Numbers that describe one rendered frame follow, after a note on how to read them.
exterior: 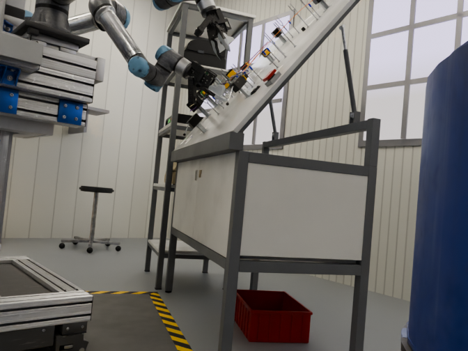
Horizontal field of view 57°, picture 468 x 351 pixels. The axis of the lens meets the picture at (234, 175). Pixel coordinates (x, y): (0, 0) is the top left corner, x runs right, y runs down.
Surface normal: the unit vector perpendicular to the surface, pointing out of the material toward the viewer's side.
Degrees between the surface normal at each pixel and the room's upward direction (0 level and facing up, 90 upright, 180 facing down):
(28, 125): 90
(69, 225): 90
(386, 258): 90
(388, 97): 90
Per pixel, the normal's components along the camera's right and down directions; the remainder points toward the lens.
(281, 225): 0.32, -0.01
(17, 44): 0.65, 0.03
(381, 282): -0.75, -0.09
